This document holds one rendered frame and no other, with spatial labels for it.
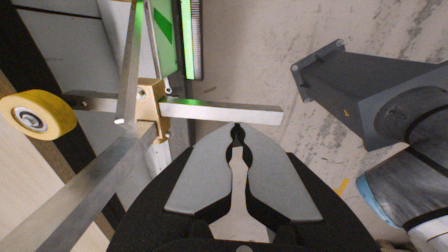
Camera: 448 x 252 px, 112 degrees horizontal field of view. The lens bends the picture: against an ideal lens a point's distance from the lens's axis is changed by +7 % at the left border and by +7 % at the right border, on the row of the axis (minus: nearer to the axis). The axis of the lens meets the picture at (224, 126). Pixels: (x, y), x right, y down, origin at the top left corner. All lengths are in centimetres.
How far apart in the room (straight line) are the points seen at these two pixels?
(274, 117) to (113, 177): 27
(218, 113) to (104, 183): 20
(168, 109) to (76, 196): 18
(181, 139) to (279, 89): 87
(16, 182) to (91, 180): 35
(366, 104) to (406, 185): 25
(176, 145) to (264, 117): 35
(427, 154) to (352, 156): 122
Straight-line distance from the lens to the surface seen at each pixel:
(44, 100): 36
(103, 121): 56
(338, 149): 170
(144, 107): 32
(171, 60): 38
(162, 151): 70
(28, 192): 60
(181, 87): 43
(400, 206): 63
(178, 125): 49
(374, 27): 136
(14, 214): 75
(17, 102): 37
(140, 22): 22
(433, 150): 64
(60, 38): 50
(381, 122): 73
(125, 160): 26
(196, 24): 40
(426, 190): 63
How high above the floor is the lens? 109
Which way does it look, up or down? 58 degrees down
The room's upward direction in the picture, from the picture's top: 173 degrees counter-clockwise
